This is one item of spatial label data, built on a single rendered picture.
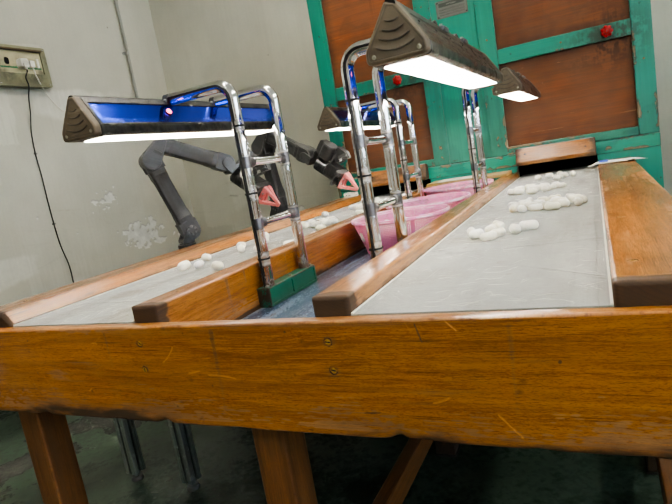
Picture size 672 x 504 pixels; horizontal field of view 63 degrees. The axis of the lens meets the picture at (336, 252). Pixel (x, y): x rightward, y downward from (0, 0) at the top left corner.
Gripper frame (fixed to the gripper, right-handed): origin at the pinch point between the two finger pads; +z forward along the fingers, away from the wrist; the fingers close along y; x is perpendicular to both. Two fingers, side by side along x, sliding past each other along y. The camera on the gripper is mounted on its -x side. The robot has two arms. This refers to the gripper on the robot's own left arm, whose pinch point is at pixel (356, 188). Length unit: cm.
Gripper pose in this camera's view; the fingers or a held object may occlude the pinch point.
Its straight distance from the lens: 218.9
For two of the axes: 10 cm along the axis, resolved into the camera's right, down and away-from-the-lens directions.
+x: -4.5, 8.0, 4.0
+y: 4.2, -2.2, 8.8
